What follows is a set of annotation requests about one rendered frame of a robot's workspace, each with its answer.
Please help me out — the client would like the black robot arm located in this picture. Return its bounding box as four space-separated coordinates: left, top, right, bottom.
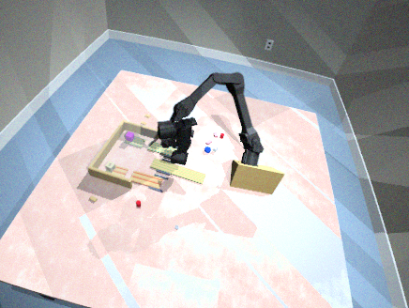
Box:
157 71 265 167

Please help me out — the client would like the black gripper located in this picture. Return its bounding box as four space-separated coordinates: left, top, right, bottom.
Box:
171 129 194 165

